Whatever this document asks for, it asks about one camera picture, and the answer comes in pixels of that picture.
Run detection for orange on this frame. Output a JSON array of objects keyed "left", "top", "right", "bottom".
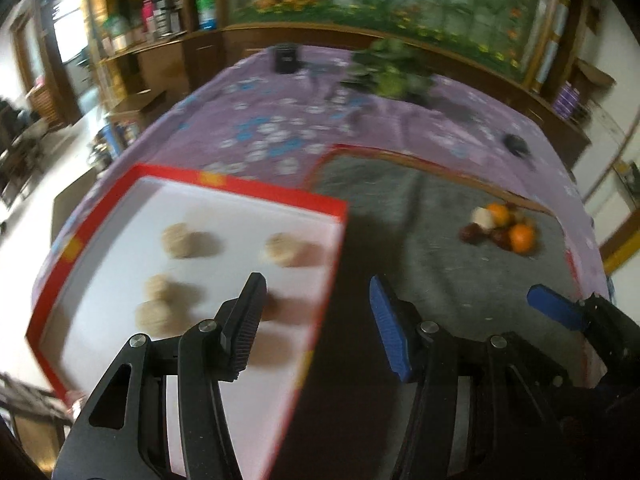
[
  {"left": 509, "top": 223, "right": 537, "bottom": 255},
  {"left": 487, "top": 202, "right": 512, "bottom": 227}
]

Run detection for small black box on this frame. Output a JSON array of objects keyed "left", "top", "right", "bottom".
[{"left": 272, "top": 45, "right": 301, "bottom": 75}]

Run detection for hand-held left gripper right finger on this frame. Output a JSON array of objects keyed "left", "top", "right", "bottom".
[{"left": 369, "top": 275, "right": 592, "bottom": 480}]

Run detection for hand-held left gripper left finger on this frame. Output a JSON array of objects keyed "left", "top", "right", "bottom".
[{"left": 52, "top": 272, "right": 268, "bottom": 480}]

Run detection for purple floral bedsheet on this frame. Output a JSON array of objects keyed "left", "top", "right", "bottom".
[{"left": 30, "top": 44, "right": 612, "bottom": 311}]

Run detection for red white cardboard box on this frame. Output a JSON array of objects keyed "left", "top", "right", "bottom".
[{"left": 25, "top": 162, "right": 349, "bottom": 480}]

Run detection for wooden side cabinet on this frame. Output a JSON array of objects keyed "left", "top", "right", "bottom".
[{"left": 97, "top": 27, "right": 226, "bottom": 128}]

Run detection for grey mat with red border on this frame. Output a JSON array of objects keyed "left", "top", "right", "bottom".
[{"left": 280, "top": 144, "right": 608, "bottom": 480}]

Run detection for brown wall shelf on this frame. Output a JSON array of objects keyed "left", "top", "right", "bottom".
[{"left": 575, "top": 57, "right": 617, "bottom": 92}]

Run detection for artificial green plant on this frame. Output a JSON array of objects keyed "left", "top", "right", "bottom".
[{"left": 345, "top": 37, "right": 437, "bottom": 104}]

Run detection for beige round cookie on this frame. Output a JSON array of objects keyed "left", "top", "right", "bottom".
[
  {"left": 161, "top": 222, "right": 202, "bottom": 260},
  {"left": 136, "top": 299, "right": 179, "bottom": 339},
  {"left": 144, "top": 274, "right": 177, "bottom": 304},
  {"left": 265, "top": 232, "right": 304, "bottom": 267}
]

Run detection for black case with metal clip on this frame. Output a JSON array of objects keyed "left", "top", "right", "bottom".
[{"left": 502, "top": 132, "right": 534, "bottom": 159}]

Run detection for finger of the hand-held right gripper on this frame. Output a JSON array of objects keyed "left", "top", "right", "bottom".
[{"left": 527, "top": 283, "right": 640, "bottom": 378}]

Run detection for flower painted glass panel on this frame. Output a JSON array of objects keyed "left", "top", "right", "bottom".
[{"left": 220, "top": 0, "right": 557, "bottom": 80}]

